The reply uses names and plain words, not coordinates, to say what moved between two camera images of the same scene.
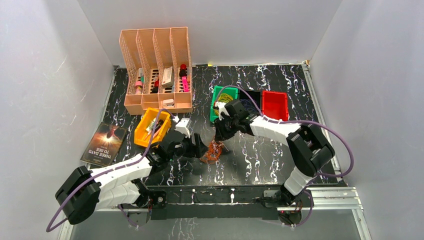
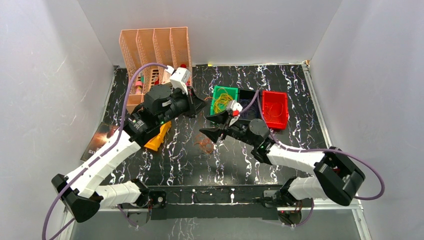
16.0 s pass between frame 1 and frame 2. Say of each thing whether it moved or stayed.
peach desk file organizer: stayed
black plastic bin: stayed
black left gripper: moved
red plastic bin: stayed
